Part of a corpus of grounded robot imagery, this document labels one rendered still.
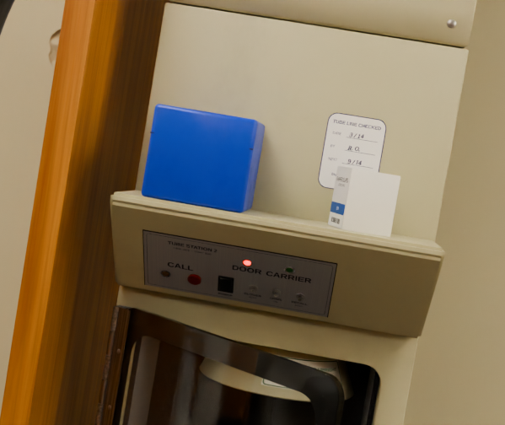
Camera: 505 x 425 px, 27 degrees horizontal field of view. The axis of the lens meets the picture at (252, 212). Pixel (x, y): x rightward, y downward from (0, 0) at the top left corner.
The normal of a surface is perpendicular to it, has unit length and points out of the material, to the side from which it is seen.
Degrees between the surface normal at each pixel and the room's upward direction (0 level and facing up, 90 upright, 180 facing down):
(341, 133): 90
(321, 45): 90
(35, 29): 90
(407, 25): 90
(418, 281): 135
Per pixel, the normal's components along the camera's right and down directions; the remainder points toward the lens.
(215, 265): -0.18, 0.72
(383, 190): 0.19, 0.08
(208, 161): -0.09, 0.04
